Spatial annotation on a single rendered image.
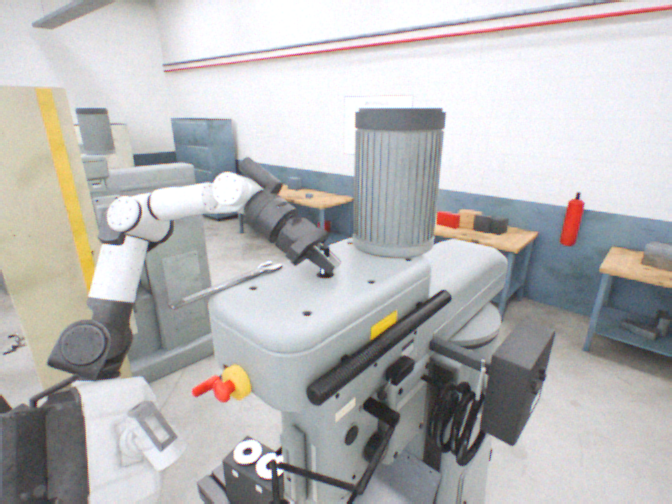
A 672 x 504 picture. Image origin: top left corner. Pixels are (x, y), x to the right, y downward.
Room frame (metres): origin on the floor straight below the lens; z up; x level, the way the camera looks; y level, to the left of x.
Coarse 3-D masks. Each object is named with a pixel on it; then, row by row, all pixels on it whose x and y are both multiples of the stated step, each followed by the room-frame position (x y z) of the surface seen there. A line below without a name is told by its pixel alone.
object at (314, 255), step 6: (312, 246) 0.71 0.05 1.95; (306, 252) 0.70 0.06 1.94; (312, 252) 0.70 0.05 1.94; (318, 252) 0.70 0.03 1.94; (312, 258) 0.70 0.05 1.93; (318, 258) 0.70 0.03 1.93; (324, 258) 0.69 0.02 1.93; (318, 264) 0.70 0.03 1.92; (324, 264) 0.69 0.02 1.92; (330, 264) 0.69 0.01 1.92; (324, 270) 0.69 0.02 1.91; (330, 270) 0.69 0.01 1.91
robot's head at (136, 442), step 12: (156, 420) 0.55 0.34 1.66; (132, 432) 0.56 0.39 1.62; (144, 432) 0.53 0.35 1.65; (156, 432) 0.54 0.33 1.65; (132, 444) 0.54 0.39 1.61; (144, 444) 0.53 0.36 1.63; (180, 444) 0.55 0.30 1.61; (156, 456) 0.52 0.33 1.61; (168, 456) 0.52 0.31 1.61; (156, 468) 0.52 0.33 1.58
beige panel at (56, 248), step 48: (0, 96) 1.73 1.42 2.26; (48, 96) 1.86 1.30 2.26; (0, 144) 1.70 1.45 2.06; (48, 144) 1.82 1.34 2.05; (0, 192) 1.66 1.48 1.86; (48, 192) 1.79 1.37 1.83; (0, 240) 1.62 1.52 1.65; (48, 240) 1.75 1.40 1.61; (96, 240) 1.90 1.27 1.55; (48, 288) 1.71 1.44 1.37; (48, 336) 1.66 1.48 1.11; (48, 384) 1.62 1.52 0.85
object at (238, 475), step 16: (240, 448) 0.95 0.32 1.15; (256, 448) 0.95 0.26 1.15; (224, 464) 0.91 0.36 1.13; (240, 464) 0.89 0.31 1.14; (256, 464) 0.90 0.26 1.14; (240, 480) 0.87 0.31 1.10; (256, 480) 0.84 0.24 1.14; (240, 496) 0.88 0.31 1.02; (256, 496) 0.84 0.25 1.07; (272, 496) 0.80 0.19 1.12
